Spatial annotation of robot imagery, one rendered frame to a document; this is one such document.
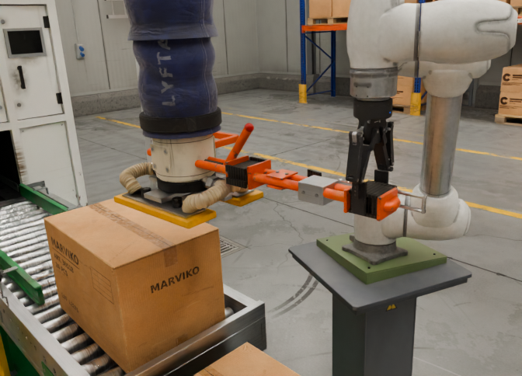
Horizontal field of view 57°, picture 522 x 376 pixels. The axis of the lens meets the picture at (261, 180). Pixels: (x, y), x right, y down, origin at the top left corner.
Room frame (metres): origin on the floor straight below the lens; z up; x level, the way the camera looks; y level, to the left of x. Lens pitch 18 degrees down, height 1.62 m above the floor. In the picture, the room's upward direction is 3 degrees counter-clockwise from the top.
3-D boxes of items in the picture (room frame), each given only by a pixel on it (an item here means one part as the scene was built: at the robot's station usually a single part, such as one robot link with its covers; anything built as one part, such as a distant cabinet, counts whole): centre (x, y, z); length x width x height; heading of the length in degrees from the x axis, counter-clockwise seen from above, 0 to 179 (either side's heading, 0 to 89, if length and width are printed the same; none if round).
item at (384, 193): (0.93, -0.22, 1.27); 0.08 x 0.07 x 0.05; 48
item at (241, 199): (1.41, 0.15, 1.17); 0.34 x 0.10 x 0.05; 48
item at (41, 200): (2.69, 1.12, 0.60); 1.60 x 0.10 x 0.09; 43
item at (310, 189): (1.03, -0.13, 1.26); 0.07 x 0.07 x 0.04; 48
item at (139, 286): (1.66, 0.50, 0.75); 0.60 x 0.40 x 0.40; 42
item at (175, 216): (1.27, 0.28, 1.17); 0.34 x 0.10 x 0.05; 48
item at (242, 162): (1.17, 0.03, 1.27); 0.10 x 0.08 x 0.06; 138
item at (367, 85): (0.94, -0.23, 1.50); 0.09 x 0.09 x 0.06
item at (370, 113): (0.94, -0.23, 1.43); 0.08 x 0.07 x 0.09; 137
